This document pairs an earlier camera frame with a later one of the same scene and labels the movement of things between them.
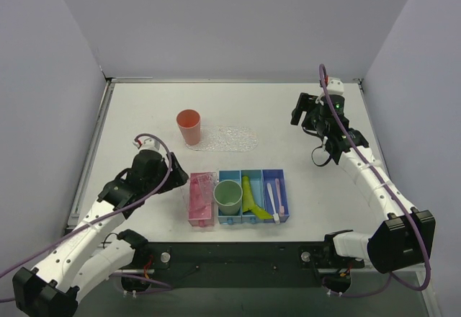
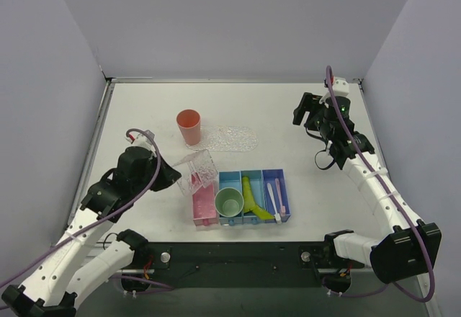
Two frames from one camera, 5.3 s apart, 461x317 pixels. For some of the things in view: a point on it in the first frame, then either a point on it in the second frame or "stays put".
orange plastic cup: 189,122 stays put
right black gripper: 300,107 stays put
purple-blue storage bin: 270,176 stays put
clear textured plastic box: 202,192 -> 199,172
